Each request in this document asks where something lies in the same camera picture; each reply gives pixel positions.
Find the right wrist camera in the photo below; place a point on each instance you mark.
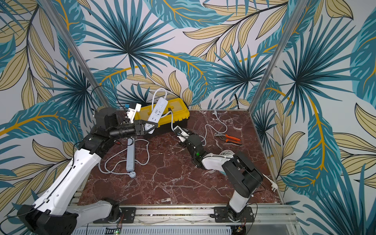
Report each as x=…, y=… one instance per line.
x=181, y=133

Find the aluminium front rail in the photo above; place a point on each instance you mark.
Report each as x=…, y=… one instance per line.
x=208, y=214

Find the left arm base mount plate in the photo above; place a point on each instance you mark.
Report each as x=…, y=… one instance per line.
x=123, y=216

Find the orange handled pliers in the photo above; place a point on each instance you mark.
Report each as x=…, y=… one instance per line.
x=228, y=139

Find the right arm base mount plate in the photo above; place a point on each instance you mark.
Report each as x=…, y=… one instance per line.
x=227, y=215

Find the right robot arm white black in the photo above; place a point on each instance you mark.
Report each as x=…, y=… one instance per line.
x=238, y=168

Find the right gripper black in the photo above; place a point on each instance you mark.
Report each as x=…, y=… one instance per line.
x=187, y=139

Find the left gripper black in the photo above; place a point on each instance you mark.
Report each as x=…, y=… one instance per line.
x=139, y=127

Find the white slotted cable duct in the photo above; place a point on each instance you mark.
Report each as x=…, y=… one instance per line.
x=155, y=230

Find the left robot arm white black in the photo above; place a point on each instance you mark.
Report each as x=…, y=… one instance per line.
x=49, y=214

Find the grey white power strip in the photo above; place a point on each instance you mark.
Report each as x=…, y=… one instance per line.
x=158, y=110

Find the yellow black toolbox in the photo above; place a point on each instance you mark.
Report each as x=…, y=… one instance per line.
x=180, y=112

